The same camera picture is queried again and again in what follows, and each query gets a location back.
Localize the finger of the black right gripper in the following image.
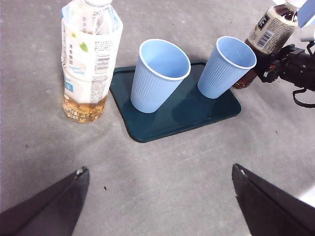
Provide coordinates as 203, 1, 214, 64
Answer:
254, 52, 282, 84

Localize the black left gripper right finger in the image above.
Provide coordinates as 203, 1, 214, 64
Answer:
231, 163, 315, 236

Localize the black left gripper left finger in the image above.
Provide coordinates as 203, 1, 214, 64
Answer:
0, 166, 90, 236

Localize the dark tea bottle beige label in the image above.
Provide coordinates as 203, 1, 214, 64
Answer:
233, 0, 300, 89

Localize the light tea bottle white label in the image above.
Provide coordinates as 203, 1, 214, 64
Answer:
61, 0, 124, 124

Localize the blue ribbed plastic cup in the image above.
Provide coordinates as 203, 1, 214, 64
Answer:
130, 38, 191, 114
197, 35, 257, 100

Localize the dark teal rectangular tray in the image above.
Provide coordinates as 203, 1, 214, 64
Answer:
109, 60, 242, 144

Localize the black cable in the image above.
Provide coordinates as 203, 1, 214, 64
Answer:
292, 88, 315, 108

